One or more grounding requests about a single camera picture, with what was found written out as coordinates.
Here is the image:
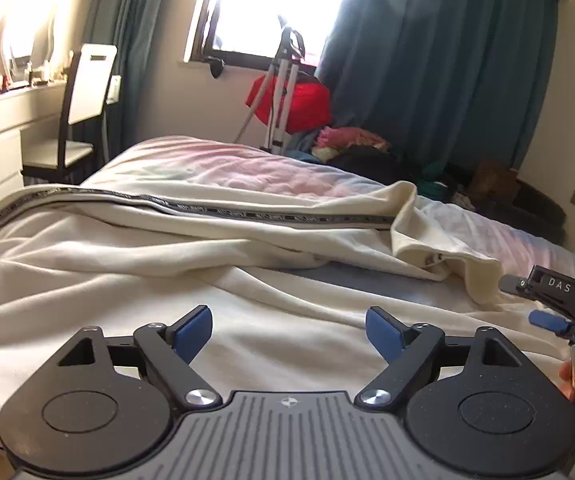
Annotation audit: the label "cream pants with striped band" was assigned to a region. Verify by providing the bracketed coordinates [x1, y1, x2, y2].
[0, 180, 575, 457]

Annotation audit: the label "grey-green curtain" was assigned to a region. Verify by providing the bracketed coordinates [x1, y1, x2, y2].
[84, 0, 218, 157]

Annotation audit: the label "red bag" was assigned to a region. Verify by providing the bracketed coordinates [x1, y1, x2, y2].
[246, 72, 333, 135]

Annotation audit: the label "black clothes pile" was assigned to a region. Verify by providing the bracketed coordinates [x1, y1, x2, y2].
[326, 146, 421, 187]

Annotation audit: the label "teal curtain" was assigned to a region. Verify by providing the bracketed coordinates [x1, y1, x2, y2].
[316, 0, 561, 183]

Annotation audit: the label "white tripod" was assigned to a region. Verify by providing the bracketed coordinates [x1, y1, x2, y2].
[232, 15, 309, 157]

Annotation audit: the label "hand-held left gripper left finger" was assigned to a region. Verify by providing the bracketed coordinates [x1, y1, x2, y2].
[54, 304, 223, 409]

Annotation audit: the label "green cloth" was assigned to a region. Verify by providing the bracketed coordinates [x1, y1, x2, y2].
[419, 161, 449, 198]

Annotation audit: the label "pink cloth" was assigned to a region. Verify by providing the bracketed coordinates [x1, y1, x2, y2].
[314, 126, 394, 152]

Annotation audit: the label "window with dark frame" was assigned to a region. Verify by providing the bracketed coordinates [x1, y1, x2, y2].
[184, 0, 359, 70]

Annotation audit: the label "white and black chair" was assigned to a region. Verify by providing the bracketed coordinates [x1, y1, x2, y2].
[20, 44, 118, 187]

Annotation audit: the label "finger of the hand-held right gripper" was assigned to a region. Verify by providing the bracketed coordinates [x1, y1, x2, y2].
[528, 309, 575, 338]
[499, 274, 534, 295]

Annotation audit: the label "brown box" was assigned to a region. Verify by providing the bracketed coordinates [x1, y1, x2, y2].
[469, 159, 520, 203]

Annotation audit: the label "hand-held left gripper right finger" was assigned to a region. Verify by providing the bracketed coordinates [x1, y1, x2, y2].
[355, 306, 526, 409]

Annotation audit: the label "bed with white quilt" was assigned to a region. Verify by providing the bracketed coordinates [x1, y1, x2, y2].
[0, 135, 575, 462]

